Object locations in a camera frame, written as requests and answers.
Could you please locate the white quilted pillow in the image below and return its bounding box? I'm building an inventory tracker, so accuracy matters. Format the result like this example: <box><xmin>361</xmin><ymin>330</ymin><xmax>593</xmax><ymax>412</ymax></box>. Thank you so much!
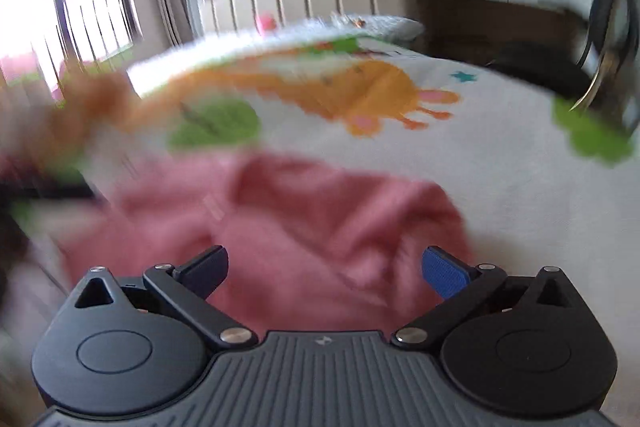
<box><xmin>330</xmin><ymin>13</ymin><xmax>426</xmax><ymax>40</ymax></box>

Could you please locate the black office chair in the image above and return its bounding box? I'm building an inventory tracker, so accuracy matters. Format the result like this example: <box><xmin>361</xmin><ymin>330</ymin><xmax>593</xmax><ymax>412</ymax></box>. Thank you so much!
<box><xmin>487</xmin><ymin>0</ymin><xmax>640</xmax><ymax>132</ymax></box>

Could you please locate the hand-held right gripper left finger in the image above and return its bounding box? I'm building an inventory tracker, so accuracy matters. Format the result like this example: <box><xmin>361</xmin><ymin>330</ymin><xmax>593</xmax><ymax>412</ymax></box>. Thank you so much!
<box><xmin>74</xmin><ymin>245</ymin><xmax>259</xmax><ymax>352</ymax></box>

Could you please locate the printed giraffe play mat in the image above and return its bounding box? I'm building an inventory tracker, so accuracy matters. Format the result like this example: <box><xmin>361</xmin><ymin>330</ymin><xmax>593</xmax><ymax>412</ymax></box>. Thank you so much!
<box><xmin>0</xmin><ymin>27</ymin><xmax>637</xmax><ymax>408</ymax></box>

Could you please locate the pink ribbed garment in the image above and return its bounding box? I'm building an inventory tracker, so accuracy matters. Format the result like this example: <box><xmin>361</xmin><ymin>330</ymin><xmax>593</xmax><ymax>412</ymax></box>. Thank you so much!
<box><xmin>59</xmin><ymin>154</ymin><xmax>477</xmax><ymax>334</ymax></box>

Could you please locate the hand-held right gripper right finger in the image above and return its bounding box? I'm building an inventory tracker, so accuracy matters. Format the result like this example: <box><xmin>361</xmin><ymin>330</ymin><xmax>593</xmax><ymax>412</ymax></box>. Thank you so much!
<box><xmin>390</xmin><ymin>245</ymin><xmax>577</xmax><ymax>350</ymax></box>

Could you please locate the orange beige cloth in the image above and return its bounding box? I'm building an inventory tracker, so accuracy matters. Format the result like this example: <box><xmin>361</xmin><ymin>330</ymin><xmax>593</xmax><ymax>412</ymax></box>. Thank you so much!
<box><xmin>0</xmin><ymin>72</ymin><xmax>148</xmax><ymax>170</ymax></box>

